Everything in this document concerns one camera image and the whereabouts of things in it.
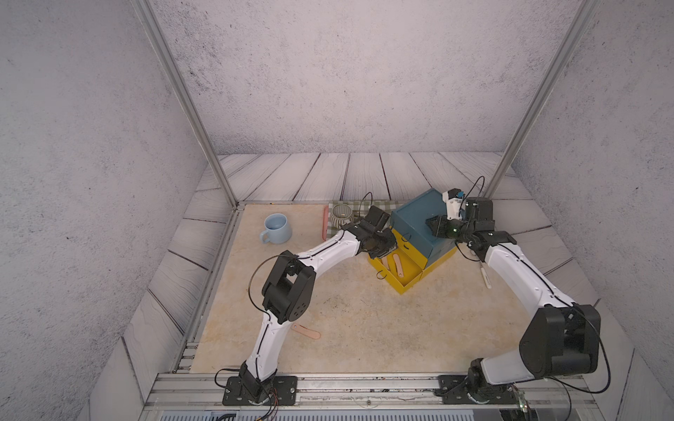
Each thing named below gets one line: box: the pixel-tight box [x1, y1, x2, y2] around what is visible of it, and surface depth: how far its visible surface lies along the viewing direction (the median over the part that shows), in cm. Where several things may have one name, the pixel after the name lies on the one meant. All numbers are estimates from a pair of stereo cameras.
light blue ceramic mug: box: [259, 212, 293, 244], surface depth 107 cm
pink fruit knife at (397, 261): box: [393, 253, 404, 279], surface depth 101 cm
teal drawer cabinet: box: [391, 187, 458, 268], surface depth 87 cm
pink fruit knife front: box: [290, 322, 322, 340], surface depth 86 cm
